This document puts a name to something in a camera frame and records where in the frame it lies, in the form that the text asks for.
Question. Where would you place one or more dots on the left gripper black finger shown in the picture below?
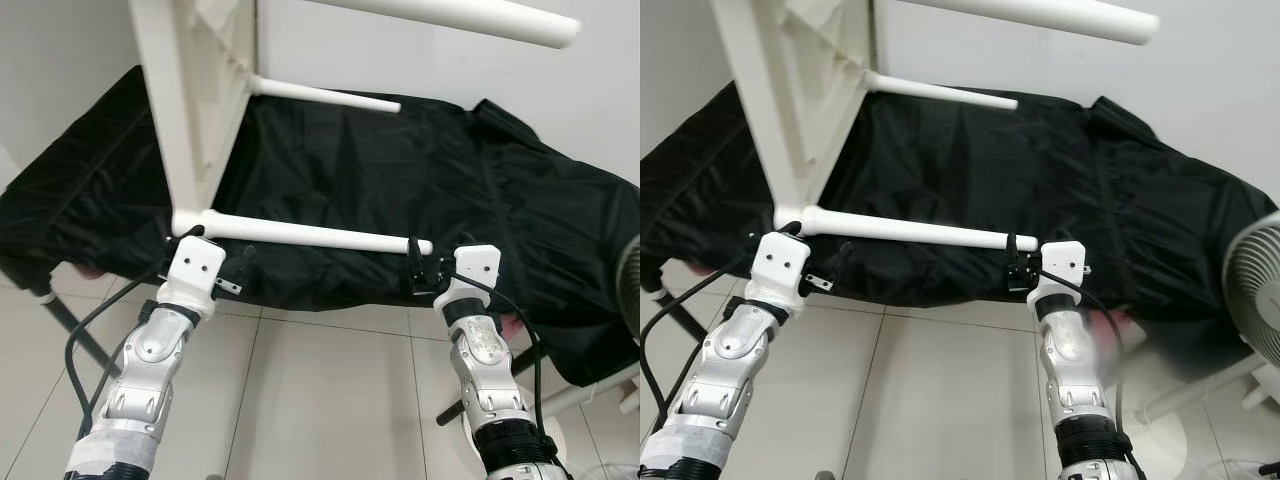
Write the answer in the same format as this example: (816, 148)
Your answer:
(247, 262)
(842, 257)

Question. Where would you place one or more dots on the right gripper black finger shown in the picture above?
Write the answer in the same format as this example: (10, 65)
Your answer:
(1014, 246)
(415, 250)

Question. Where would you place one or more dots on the white plastic table leg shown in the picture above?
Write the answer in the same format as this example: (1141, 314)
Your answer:
(300, 233)
(460, 18)
(940, 92)
(320, 96)
(1050, 15)
(900, 228)

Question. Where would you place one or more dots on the white plastic table top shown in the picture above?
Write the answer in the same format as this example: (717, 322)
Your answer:
(190, 100)
(800, 100)

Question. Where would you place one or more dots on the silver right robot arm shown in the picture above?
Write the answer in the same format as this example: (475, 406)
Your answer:
(1070, 370)
(485, 370)

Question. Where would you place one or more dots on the black nylon cloth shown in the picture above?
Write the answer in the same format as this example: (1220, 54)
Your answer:
(1050, 180)
(420, 190)

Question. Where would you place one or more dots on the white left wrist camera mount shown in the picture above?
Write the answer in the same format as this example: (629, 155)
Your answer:
(780, 262)
(192, 268)

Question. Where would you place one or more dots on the black metal frame bar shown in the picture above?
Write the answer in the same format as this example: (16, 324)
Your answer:
(85, 335)
(455, 410)
(685, 318)

